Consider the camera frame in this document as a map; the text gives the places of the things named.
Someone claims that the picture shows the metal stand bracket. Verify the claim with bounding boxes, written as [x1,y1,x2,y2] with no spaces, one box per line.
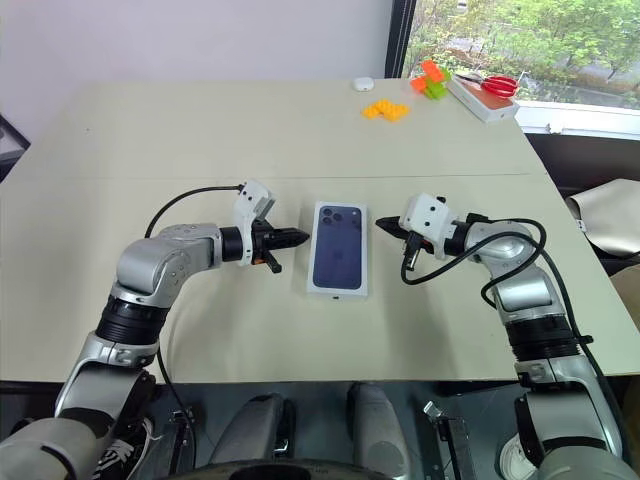
[169,407,196,471]
[422,399,476,480]

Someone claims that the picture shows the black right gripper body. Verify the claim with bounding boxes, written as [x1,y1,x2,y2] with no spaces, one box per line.
[398,229,435,272]

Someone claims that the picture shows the white window sill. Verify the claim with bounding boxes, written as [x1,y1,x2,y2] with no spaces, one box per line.
[514,99,640,140]

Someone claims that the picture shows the black window frame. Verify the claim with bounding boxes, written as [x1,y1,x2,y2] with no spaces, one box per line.
[384,0,419,80]

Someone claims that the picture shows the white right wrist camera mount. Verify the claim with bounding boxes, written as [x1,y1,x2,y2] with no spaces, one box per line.
[402,192,459,261]

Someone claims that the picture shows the yellow toy brick cluster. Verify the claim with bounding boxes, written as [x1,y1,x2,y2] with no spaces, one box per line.
[361,98,412,124]

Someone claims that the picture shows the black and white sneaker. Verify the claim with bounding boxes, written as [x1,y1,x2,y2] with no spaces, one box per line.
[92,417,156,480]

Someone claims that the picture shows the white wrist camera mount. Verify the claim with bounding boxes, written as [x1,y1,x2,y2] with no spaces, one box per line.
[233,179,278,267]
[402,192,459,261]

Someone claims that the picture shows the beige cloth cover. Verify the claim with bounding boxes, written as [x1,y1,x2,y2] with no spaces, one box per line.
[564,177,640,256]

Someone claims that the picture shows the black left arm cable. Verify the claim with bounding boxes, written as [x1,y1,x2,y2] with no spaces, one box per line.
[143,185,246,426]

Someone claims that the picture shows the orange toy brick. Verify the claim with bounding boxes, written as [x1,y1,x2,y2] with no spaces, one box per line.
[409,59,450,94]

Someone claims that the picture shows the white box with orange face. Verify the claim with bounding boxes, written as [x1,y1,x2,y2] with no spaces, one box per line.
[446,77,521,124]

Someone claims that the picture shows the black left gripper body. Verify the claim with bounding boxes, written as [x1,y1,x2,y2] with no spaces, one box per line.
[248,218,285,277]

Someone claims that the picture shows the red handled scissors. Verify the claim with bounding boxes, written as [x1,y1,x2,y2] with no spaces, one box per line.
[455,72,521,98]

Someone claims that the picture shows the green toy brick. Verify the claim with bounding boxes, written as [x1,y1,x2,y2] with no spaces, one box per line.
[423,69,454,101]

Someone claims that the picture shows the white cardboard box lid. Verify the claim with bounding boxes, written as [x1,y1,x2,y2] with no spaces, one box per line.
[304,199,375,303]

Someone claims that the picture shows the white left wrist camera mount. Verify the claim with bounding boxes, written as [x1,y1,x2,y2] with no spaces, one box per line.
[233,179,278,267]

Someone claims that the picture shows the grey rounded shell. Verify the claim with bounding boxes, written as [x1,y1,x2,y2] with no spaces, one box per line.
[347,380,414,480]
[209,392,296,466]

